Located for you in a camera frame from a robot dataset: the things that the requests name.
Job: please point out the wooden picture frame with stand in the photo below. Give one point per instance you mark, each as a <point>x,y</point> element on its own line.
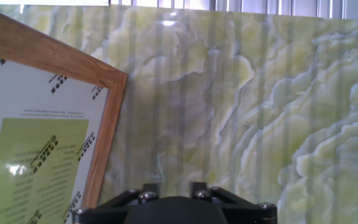
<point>42,49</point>

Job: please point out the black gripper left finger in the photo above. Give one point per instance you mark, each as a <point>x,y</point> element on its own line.
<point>149,189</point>

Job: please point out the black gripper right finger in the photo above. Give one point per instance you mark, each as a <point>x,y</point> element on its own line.
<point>197,187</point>

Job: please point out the green marble pattern mat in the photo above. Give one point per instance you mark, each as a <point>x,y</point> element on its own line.
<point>228,93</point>

